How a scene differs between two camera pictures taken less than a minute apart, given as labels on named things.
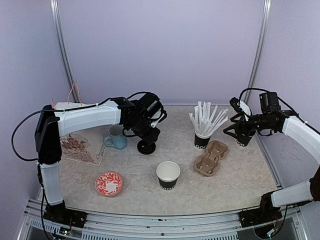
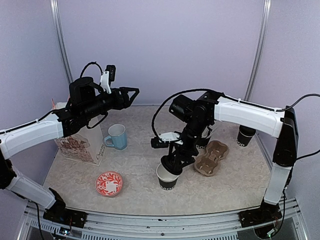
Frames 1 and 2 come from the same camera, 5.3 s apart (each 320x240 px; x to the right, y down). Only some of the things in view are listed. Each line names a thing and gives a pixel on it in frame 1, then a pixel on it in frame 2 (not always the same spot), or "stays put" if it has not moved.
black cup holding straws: [201, 141] stays put
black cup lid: [145, 148] -> [172, 164]
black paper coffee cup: [243, 141] stays put
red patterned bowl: [109, 184] stays put
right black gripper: [239, 123] -> [180, 152]
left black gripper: [152, 138] -> [125, 102]
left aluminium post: [55, 13] stays put
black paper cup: [168, 172] stays put
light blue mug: [116, 138] stays put
